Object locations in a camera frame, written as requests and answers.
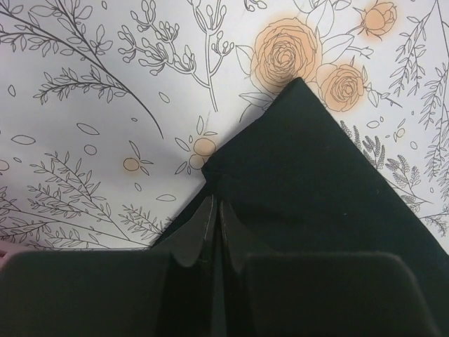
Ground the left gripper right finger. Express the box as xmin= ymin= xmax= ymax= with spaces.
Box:
xmin=220 ymin=202 xmax=441 ymax=336

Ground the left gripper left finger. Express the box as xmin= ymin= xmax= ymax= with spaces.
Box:
xmin=1 ymin=197 xmax=215 ymax=336

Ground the black t shirt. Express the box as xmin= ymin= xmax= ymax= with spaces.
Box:
xmin=156 ymin=77 xmax=449 ymax=267

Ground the floral table cloth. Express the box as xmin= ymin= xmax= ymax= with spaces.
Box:
xmin=1 ymin=1 xmax=448 ymax=250

